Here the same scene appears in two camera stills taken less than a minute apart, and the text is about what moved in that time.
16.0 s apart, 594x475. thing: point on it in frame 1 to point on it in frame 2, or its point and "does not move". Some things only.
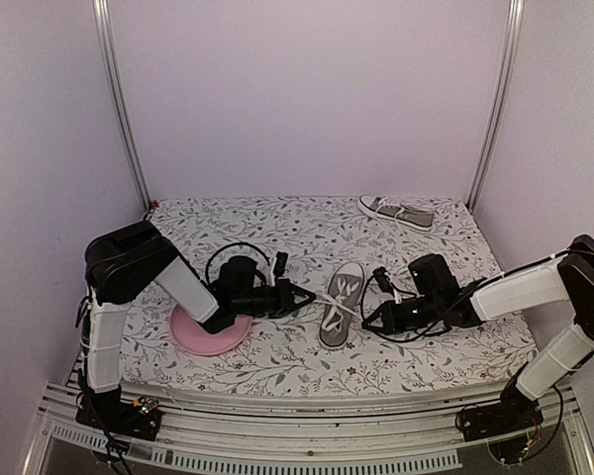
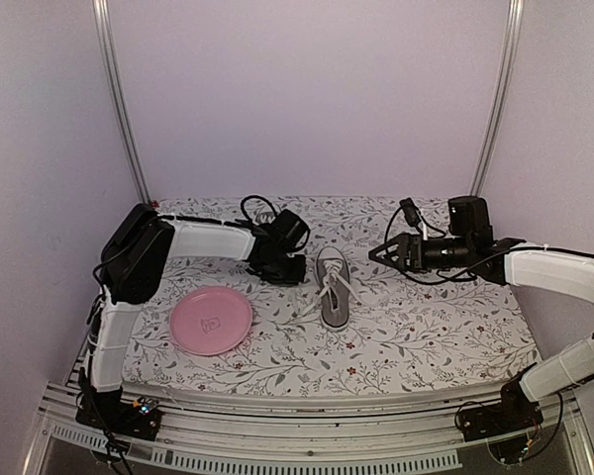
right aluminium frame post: x=500 y=102 does not move
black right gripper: x=394 y=324 to x=407 y=243
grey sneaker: x=419 y=215 to x=335 y=289
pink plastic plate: x=195 y=337 does not move
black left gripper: x=286 y=303 to x=296 y=279
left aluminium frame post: x=102 y=27 does not move
